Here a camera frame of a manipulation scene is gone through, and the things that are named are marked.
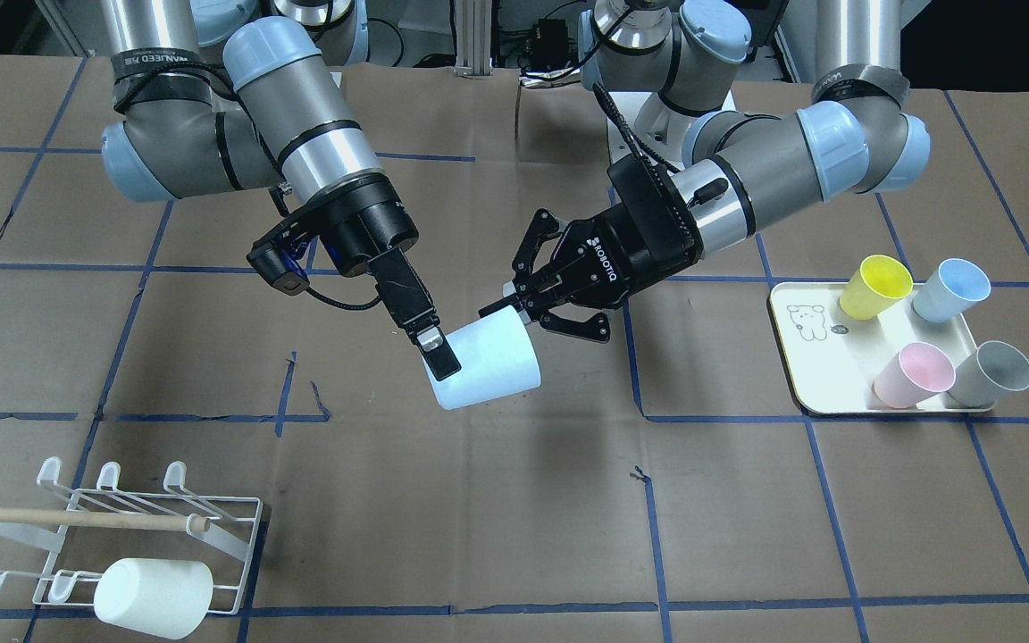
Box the white wire cup rack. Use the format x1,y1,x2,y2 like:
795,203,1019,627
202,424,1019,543
0,456,270,617

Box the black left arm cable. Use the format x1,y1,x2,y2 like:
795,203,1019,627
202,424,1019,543
593,82,685,175

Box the light blue plastic cup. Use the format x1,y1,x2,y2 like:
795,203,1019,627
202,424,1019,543
428,305,540,410

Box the pink plastic cup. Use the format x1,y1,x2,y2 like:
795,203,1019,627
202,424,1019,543
871,341,956,408

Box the cream rabbit print tray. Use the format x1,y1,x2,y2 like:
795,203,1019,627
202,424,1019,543
768,281,977,415

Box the wooden rack dowel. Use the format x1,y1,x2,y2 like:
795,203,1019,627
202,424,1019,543
0,507,213,533

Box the grey plastic cup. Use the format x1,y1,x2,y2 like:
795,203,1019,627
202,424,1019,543
948,340,1029,407

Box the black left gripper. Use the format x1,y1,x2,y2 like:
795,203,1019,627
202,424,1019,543
478,157,703,345

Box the yellow plastic cup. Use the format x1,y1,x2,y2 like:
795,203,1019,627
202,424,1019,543
840,254,914,321

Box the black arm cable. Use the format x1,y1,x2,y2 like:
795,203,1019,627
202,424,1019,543
305,286,386,312
593,82,685,175

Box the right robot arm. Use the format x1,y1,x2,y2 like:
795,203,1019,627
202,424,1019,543
102,1,461,381

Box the black power adapter box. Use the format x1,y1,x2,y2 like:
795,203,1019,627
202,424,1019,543
527,17,571,71

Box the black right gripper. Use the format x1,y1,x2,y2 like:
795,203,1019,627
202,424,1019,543
289,174,461,381

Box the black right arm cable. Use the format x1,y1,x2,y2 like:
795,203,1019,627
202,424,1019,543
305,286,386,312

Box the white plastic cup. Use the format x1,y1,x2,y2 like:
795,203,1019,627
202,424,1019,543
93,558,213,640

